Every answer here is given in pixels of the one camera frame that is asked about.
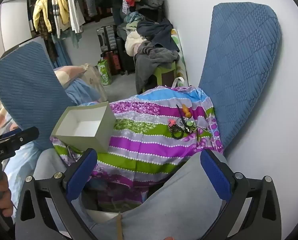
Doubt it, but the blue bedsheet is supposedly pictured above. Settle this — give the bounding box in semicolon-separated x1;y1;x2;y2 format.
64;80;103;105

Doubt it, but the green shopping bag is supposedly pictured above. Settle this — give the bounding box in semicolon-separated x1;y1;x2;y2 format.
97;59;112;86

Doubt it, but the teal hanging cloth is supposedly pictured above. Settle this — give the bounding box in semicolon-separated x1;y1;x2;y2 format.
68;27;84;48

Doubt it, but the striped hanging garment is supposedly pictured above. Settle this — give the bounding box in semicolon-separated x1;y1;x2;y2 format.
51;0;62;38

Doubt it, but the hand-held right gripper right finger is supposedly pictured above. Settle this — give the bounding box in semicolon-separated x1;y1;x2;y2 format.
200;149;281;240

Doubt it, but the black suitcase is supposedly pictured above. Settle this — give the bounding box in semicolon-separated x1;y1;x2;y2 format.
115;37;136;75

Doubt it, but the white hanging shirt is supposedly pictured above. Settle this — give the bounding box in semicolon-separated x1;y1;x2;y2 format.
67;0;84;34

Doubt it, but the dark navy jacket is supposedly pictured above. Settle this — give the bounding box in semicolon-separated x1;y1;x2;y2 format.
136;19;180;53

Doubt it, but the blue quilted cushion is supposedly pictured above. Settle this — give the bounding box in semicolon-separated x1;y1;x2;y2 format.
198;2;281;148

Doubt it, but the striped floral cloth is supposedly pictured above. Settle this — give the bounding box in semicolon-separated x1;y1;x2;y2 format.
50;85;224;213

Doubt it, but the pink beige pillow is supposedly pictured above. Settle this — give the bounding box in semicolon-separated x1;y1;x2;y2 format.
53;65;89;88

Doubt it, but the green plastic stool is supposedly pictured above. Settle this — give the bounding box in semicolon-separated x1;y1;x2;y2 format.
143;64;177;93

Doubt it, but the rolled floral mat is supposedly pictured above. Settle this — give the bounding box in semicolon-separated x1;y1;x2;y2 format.
170;29;189;85

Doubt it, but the person's left hand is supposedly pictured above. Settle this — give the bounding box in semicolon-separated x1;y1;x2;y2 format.
0;172;15;210

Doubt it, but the yellow hanging jacket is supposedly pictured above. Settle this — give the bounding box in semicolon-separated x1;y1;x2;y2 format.
33;0;52;33
55;0;70;30

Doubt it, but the cream fleece garment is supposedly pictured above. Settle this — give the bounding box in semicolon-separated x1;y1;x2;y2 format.
125;31;147;57

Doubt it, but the beige floral blanket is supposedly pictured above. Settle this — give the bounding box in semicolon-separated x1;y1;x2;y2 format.
81;64;109;101

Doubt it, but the red suitcase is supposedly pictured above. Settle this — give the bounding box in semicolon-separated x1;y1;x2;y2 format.
101;51;120;71

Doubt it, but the grey hoodie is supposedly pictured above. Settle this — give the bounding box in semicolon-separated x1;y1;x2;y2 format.
135;41;180;94

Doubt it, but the grey cardboard box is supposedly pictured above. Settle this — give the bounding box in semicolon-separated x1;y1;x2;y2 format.
50;101;117;154

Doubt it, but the blue ribbed cushion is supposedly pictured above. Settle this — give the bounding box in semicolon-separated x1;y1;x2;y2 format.
0;41;77;153

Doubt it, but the dark plaid hanging shirt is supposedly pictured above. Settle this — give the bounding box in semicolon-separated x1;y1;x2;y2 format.
37;12;59;62

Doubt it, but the orange hair clip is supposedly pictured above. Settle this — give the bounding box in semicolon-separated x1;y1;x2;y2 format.
181;104;192;118

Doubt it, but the person's grey trouser leg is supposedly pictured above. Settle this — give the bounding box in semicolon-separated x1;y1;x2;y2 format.
89;150;235;240

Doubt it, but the pile of jewelry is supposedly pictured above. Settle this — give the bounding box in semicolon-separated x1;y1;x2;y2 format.
167;115;212;140

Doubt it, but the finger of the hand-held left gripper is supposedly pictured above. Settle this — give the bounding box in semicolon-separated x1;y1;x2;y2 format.
0;127;40;148

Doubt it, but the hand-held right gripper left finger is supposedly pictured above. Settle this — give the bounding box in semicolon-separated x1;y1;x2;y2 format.
14;148;98;240

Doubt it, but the white bag handle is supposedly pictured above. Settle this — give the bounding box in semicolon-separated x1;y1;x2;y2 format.
171;77;189;88

